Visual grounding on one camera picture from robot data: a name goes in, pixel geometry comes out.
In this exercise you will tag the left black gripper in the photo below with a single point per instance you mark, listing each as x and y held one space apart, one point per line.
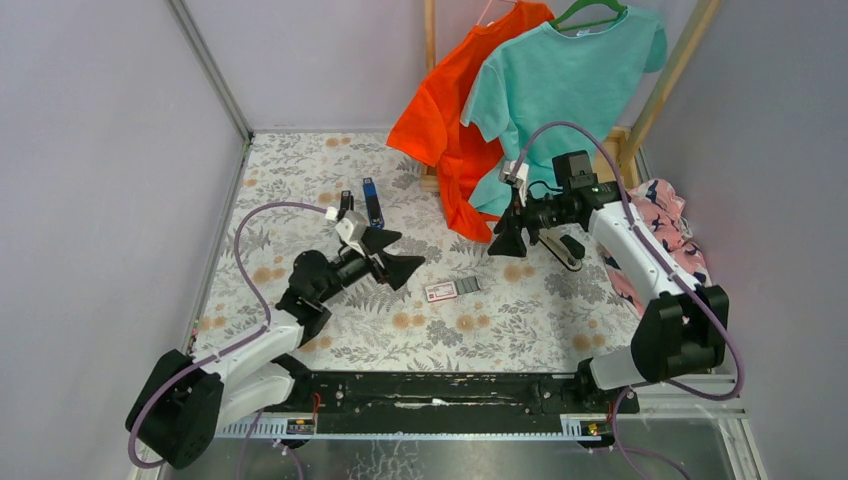
396 269

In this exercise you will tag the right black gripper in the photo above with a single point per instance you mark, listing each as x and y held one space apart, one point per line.
508 229

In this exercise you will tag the blue stapler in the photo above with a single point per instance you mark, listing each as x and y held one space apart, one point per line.
372 203

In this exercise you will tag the small black stapler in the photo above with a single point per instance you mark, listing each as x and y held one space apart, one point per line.
346 203

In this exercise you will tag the red staple box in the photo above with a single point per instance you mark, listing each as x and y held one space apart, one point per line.
441 291

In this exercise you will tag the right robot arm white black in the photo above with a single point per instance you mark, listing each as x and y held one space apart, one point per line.
683 322

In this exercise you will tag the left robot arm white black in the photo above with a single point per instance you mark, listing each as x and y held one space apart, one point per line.
186 400

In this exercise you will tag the floral table mat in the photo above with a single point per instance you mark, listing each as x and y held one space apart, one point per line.
531 314

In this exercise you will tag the orange t-shirt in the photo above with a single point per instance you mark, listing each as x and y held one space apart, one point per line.
429 129

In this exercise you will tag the wooden clothes rack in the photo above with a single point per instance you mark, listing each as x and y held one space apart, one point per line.
626 141

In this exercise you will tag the pink patterned cloth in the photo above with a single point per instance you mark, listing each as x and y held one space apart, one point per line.
661 208

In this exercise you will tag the teal t-shirt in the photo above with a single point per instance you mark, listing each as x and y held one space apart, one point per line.
545 75

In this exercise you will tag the pink clothes hanger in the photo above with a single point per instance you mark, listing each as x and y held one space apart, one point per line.
494 10

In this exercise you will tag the green clothes hanger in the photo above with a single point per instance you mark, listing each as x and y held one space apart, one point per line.
589 15

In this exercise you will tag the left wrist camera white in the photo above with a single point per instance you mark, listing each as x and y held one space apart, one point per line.
350 227

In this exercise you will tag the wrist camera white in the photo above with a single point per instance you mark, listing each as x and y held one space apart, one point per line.
515 175
350 227

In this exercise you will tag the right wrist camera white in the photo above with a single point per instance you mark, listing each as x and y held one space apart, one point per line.
515 175

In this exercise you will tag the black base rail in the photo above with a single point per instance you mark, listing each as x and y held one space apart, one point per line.
451 404

